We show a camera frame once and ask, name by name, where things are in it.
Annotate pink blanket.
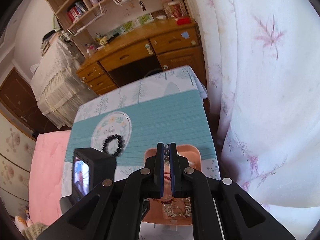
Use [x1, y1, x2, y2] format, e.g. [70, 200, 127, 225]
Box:
[29, 131, 71, 225]

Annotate pink paper box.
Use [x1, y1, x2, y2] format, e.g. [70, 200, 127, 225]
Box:
[143, 144, 201, 226]

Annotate brown door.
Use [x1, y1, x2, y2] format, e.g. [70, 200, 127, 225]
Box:
[1, 68, 58, 134]

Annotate red box on desk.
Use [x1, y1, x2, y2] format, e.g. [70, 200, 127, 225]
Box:
[176, 17, 191, 25]

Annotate wooden bookshelf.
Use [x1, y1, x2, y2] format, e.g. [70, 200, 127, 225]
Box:
[45, 0, 188, 57]

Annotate tree-print tablecloth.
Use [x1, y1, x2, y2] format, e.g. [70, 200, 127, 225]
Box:
[61, 65, 221, 240]

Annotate white floral curtain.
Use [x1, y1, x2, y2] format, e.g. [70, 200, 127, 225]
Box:
[187, 0, 319, 239]

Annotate wooden desk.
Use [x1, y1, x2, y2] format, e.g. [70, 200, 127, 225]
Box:
[76, 18, 207, 95]

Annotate black bead bracelet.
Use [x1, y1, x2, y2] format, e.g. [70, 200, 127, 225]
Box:
[101, 134, 126, 158]

